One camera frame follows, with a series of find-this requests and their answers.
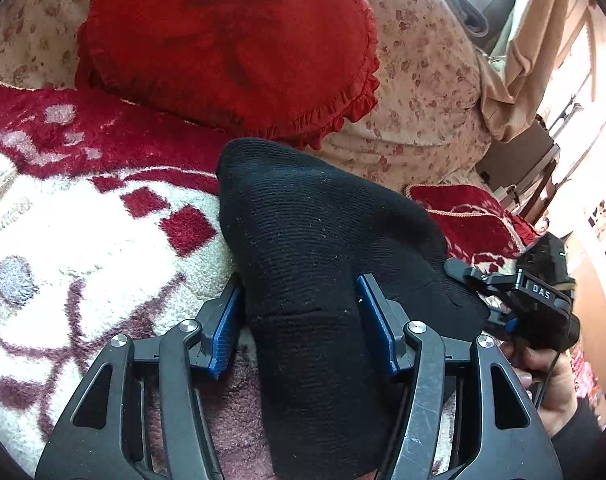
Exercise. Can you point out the beige curtain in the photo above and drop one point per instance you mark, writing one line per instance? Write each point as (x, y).
(533, 35)

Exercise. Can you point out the person's right forearm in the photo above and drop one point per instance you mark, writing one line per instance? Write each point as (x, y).
(578, 445)

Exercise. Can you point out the grey folded cloth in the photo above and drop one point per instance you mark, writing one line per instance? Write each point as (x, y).
(465, 7)

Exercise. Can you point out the window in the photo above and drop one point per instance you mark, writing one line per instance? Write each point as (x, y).
(568, 85)

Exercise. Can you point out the black pants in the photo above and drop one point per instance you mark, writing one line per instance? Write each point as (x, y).
(308, 240)

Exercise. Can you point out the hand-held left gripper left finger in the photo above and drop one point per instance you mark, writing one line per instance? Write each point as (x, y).
(223, 340)

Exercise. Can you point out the person's right hand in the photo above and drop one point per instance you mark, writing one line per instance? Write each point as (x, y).
(555, 390)

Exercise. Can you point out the dark chair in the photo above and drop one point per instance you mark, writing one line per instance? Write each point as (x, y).
(523, 155)

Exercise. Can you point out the red ruffled cushion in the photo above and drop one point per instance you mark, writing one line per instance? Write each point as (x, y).
(223, 35)

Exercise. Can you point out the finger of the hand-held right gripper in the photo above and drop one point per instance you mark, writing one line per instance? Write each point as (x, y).
(503, 320)
(455, 267)

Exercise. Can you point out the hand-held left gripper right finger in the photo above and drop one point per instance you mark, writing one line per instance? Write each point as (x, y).
(370, 310)

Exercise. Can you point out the beige floral bed cover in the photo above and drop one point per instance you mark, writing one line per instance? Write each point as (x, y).
(423, 85)

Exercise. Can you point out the red white plush blanket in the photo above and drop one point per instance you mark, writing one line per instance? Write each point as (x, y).
(108, 240)

